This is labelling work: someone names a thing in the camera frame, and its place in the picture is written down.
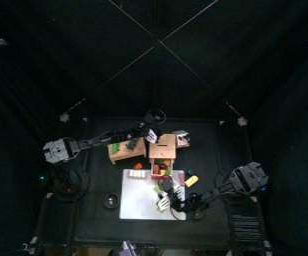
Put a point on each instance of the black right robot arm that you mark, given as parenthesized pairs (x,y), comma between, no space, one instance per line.
(245,178)

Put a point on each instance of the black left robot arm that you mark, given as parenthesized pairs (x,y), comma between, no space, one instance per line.
(64,150)

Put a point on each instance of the light green toy starfruit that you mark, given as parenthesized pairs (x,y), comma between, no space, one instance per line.
(158,189)

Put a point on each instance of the low tan wooden box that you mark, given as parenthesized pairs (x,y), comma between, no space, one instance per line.
(128,152)

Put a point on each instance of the wooden toy cash register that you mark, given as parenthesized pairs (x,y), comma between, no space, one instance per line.
(162,146)

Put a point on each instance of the red toy stick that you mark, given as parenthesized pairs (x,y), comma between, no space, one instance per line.
(181,179)

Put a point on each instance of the green toy vegetable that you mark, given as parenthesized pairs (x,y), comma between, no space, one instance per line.
(116,148)

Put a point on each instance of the yellow toy block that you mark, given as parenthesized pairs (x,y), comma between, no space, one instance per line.
(192,181)

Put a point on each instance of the white cutting board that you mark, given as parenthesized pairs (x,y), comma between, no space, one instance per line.
(138,196)

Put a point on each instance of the small dark green toy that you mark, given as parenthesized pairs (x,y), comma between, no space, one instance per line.
(189,172)

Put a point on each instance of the grey pink toy appliance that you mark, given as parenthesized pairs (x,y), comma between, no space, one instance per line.
(181,138)

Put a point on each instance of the orange toy fruit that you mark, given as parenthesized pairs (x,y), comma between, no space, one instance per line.
(138,165)

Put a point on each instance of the red drawer of toy food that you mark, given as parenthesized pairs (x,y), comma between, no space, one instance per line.
(162,168)

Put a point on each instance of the yellow toy fruit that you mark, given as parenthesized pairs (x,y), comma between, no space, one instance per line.
(166,162)

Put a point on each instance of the purple toy eggplant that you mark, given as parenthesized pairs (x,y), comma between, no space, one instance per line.
(162,166)

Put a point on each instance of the white sliced toy piece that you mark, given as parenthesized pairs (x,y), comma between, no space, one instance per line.
(137,173)

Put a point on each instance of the small black bowl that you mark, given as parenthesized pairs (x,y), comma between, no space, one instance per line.
(112,200)

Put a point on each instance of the purple white box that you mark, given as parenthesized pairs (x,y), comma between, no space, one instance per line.
(126,249)

